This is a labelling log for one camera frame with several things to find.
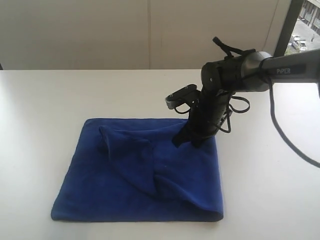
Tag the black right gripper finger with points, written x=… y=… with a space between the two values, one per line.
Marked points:
x=183 y=136
x=198 y=141

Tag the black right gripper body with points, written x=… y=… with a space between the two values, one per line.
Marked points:
x=207 y=118

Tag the blue towel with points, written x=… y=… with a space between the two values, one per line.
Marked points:
x=128 y=170

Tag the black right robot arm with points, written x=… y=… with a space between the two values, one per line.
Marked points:
x=254 y=71

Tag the black window frame post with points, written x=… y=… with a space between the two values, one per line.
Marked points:
x=288 y=26

